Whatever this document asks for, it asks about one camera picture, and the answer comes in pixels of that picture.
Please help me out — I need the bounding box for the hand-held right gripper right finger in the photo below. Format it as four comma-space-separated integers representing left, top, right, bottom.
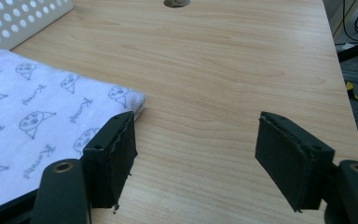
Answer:
255, 111, 336, 213

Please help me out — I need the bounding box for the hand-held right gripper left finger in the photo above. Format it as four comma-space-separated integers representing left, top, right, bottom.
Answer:
79, 110, 139, 215

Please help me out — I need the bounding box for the white printed towel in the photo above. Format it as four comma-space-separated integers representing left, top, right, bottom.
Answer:
0, 49, 146, 214

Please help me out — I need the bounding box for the white perforated basket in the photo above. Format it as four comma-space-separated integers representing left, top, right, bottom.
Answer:
0, 0, 75, 56

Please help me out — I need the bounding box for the yellow and black strap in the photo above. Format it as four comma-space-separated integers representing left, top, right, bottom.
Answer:
345, 81, 358, 107

